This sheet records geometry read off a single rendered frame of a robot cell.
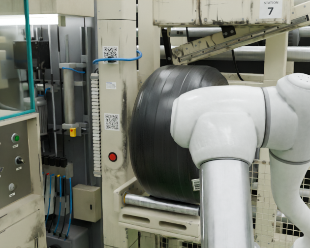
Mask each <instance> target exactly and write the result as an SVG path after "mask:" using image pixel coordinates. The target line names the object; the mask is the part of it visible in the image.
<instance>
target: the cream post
mask: <svg viewBox="0 0 310 248"><path fill-rule="evenodd" d="M96 1H97V36H98V58H99V59H101V58H103V51H102V46H118V58H127V59H129V58H135V57H136V0H96ZM98 70H99V105H100V139H101V172H102V208H103V242H104V248H138V230H136V229H131V228H126V227H121V226H119V213H116V212H114V200H113V192H114V191H115V190H116V189H117V188H119V187H120V186H122V185H123V184H125V183H126V182H128V181H129V180H131V179H132V178H133V177H135V175H134V172H133V169H132V165H131V160H130V152H129V130H130V121H131V115H132V111H133V106H134V103H135V100H136V97H137V69H136V60H134V61H118V64H104V63H103V61H100V62H98ZM106 82H116V89H106ZM104 113H110V114H119V116H120V131H115V130H105V126H104ZM110 154H114V155H115V156H116V159H115V160H111V159H110V157H109V156H110Z"/></svg>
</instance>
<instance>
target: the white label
mask: <svg viewBox="0 0 310 248"><path fill-rule="evenodd" d="M191 181H192V186H193V191H197V190H200V183H199V179H195V180H191Z"/></svg>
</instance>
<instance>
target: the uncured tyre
mask: <svg viewBox="0 0 310 248"><path fill-rule="evenodd" d="M212 86H229V84H228V81H227V79H226V78H225V77H224V76H223V75H222V74H221V73H220V72H219V71H218V70H217V69H216V68H214V67H210V66H207V65H166V66H162V67H159V68H158V69H156V70H155V71H154V72H153V73H152V74H151V75H150V76H149V77H148V78H147V79H146V80H145V82H144V83H143V85H142V86H141V88H140V90H139V92H138V95H137V97H136V100H135V103H134V106H133V111H132V115H131V121H130V130H129V152H130V160H131V165H132V169H133V172H134V175H135V177H136V179H137V181H138V182H139V184H140V185H141V187H142V188H143V190H144V191H145V192H146V193H147V194H149V195H151V196H153V197H155V198H160V199H166V200H172V201H178V202H184V203H190V204H200V191H199V190H197V191H193V186H192V181H191V180H195V179H199V170H200V169H198V168H197V167H196V165H195V164H194V162H193V160H192V157H191V154H190V151H189V148H183V147H181V146H180V145H178V144H177V143H176V142H175V141H174V139H173V137H172V136H171V133H170V127H171V115H172V107H173V102H174V100H175V99H176V98H178V97H179V96H180V95H182V94H184V93H187V92H189V91H192V90H195V89H199V88H204V87H212Z"/></svg>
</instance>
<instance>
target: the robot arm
mask: <svg viewBox="0 0 310 248"><path fill-rule="evenodd" d="M170 133H171V136H172V137H173V139H174V141H175V142H176V143H177V144H178V145H180V146H181V147H183V148H189V151H190V154H191V157H192V160H193V162H194V164H195V165H196V167H197V168H198V169H200V170H199V183H200V234H201V248H260V246H259V245H258V243H256V242H254V235H253V221H252V207H251V193H250V179H249V167H250V166H251V164H252V162H253V160H254V157H255V152H256V148H268V149H269V159H270V173H271V190H272V195H273V199H274V201H275V204H276V205H277V207H278V208H279V210H280V211H281V212H282V213H283V214H284V215H285V216H286V217H287V218H288V219H289V220H290V221H291V222H292V223H293V224H294V225H295V226H297V227H298V228H299V229H300V230H301V231H302V232H303V234H304V236H303V237H300V238H298V239H297V240H296V241H295V242H294V244H293V245H292V246H291V248H310V209H309V208H308V207H307V205H306V204H305V203H304V202H303V200H302V199H301V197H300V195H299V189H300V185H301V183H302V180H303V178H304V176H305V174H306V172H307V170H308V168H309V166H310V76H309V75H306V74H302V73H293V74H289V75H286V76H284V77H282V78H281V79H279V80H278V81H277V85H276V86H271V87H251V86H238V85H236V86H212V87H204V88H199V89H195V90H192V91H189V92H187V93H184V94H182V95H180V96H179V97H178V98H176V99H175V100H174V102H173V107H172V115H171V127H170Z"/></svg>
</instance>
